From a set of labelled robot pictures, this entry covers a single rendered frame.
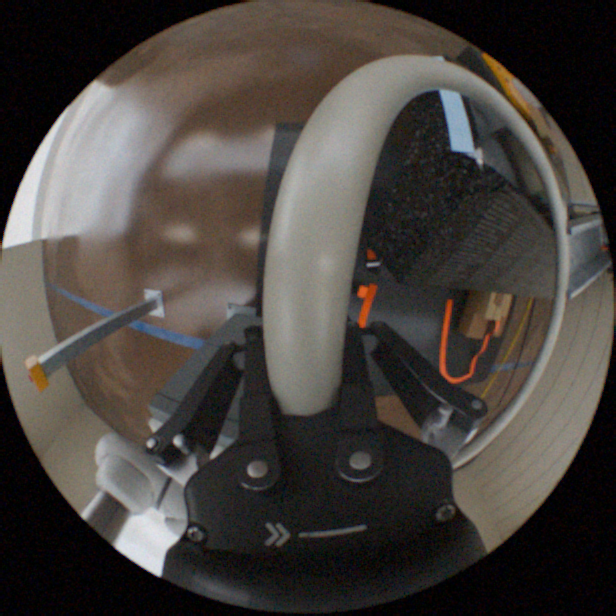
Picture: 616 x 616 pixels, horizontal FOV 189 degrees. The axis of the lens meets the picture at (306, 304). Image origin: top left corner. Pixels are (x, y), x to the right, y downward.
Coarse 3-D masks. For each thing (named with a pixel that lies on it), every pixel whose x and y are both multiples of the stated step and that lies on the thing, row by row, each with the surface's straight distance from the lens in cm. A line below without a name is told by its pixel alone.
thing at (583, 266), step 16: (576, 224) 47; (592, 224) 55; (576, 240) 55; (592, 240) 67; (576, 256) 55; (592, 256) 68; (608, 256) 80; (576, 272) 56; (592, 272) 60; (576, 288) 48
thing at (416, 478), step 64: (320, 448) 6; (384, 448) 6; (192, 512) 7; (256, 512) 6; (320, 512) 6; (384, 512) 6; (448, 512) 6; (192, 576) 4; (256, 576) 3; (320, 576) 3; (384, 576) 3; (448, 576) 4
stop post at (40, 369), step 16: (144, 304) 144; (160, 304) 151; (112, 320) 128; (128, 320) 136; (80, 336) 119; (96, 336) 123; (48, 352) 120; (64, 352) 116; (80, 352) 120; (32, 368) 112; (48, 368) 115; (48, 384) 116
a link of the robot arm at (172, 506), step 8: (168, 488) 57; (176, 488) 58; (168, 496) 57; (176, 496) 57; (160, 504) 59; (168, 504) 58; (176, 504) 57; (184, 504) 57; (160, 512) 63; (168, 512) 59; (176, 512) 58; (184, 512) 57; (168, 520) 61; (176, 520) 59; (184, 520) 58; (168, 528) 63; (176, 528) 60; (184, 528) 58
